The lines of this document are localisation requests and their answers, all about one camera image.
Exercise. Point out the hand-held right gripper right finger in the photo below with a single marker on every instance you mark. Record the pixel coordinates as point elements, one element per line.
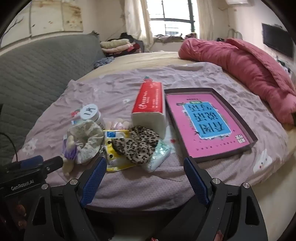
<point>196,183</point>

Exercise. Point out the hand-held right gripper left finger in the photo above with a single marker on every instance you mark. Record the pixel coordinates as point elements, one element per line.
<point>94,183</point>

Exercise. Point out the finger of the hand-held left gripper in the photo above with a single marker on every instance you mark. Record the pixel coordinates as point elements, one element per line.
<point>30,161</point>
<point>54,163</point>

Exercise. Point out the cream plush toy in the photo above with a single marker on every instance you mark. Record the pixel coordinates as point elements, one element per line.
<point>68,166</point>

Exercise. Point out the dark shallow box tray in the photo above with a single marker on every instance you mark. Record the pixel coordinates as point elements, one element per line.
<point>219,154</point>

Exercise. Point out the cream floral scrunchie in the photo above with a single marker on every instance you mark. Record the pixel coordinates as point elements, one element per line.
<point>90,134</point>

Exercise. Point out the small green-white tissue pack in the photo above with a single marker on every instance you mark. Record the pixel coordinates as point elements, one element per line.
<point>157,157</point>

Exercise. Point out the leopard print scrunchie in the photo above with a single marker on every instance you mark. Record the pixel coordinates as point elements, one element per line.
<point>136,148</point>

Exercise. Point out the plush rabbit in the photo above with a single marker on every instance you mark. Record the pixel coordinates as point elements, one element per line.
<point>116,124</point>

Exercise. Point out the yellow snack packet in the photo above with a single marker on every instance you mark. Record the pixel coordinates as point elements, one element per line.
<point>111,157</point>

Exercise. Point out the white lidded bottle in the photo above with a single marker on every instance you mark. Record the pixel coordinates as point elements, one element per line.
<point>89,112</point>

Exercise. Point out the pink and blue book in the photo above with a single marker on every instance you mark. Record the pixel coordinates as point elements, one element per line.
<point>180,111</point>

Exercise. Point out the red paper tissue pack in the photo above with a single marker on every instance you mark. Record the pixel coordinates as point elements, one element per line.
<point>148,99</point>

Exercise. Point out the dark floral cloth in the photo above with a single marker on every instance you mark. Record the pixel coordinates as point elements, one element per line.
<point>104,61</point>

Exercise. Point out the pink quilt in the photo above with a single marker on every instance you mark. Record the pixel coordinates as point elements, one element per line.
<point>231,58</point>

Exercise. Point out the pile of folded clothes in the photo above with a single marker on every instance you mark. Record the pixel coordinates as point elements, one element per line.
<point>115,45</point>

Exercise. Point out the clothes on windowsill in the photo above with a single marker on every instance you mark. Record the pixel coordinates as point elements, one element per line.
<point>171,37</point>

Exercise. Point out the cream curtain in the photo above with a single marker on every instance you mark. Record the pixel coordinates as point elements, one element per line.
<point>136,20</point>
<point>205,18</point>

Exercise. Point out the dark framed window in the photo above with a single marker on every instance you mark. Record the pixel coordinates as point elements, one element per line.
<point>173,11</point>

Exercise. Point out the beige wall poster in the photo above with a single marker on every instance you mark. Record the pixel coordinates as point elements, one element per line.
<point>46,16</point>

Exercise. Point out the black wall television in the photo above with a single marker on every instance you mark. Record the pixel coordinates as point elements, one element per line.
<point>277,39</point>

